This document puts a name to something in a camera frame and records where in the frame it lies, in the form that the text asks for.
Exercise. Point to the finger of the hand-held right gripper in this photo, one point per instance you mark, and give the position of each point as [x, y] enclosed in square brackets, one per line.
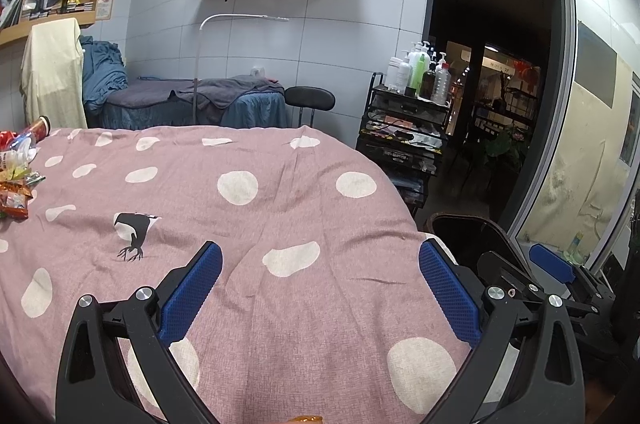
[505, 271]
[550, 261]

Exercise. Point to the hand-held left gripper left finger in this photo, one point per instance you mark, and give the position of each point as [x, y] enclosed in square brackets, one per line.
[192, 294]

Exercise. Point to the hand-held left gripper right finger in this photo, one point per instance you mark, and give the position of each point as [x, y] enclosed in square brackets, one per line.
[450, 294]

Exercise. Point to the small spray bottle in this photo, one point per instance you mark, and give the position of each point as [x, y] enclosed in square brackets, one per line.
[575, 249]

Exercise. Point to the potted plant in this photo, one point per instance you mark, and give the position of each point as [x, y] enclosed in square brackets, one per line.
[500, 146]

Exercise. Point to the pink polka dot blanket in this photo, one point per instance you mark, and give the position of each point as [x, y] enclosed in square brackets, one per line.
[300, 204]

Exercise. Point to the black mesh cart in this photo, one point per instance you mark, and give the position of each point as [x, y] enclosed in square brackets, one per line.
[400, 154]

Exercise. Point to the red lantern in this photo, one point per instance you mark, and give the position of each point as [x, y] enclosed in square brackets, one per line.
[525, 69]

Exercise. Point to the massage bed with blue cover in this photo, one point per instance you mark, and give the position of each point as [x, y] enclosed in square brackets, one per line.
[260, 109]

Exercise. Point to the bottles on trolley top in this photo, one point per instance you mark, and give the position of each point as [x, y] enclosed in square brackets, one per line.
[440, 84]

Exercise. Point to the pile of red snack packets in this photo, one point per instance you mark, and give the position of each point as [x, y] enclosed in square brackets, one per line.
[15, 199]

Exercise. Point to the dark bottle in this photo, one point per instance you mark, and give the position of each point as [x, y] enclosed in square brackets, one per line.
[427, 84]

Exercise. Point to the green pump bottle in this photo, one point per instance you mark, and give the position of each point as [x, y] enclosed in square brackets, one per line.
[419, 74]

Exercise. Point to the white pump bottle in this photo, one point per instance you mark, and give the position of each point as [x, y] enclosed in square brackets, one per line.
[416, 51]
[398, 76]

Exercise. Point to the red chip can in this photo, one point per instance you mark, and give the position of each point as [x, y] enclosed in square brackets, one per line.
[37, 127]

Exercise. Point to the black stool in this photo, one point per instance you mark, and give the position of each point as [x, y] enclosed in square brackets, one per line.
[310, 98]

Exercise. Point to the small white container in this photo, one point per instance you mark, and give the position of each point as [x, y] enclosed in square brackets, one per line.
[257, 72]

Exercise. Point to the blue bedding pile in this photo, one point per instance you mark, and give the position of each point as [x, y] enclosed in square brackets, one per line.
[102, 74]

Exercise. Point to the cream towel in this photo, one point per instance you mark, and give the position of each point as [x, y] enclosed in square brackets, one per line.
[52, 74]

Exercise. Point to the white arc floor lamp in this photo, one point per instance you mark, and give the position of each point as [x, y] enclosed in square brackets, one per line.
[240, 15]

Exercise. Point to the row of flat boxes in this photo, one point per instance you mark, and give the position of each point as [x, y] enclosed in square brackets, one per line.
[60, 10]

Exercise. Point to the black door frame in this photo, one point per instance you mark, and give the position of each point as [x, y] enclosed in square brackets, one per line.
[432, 4]

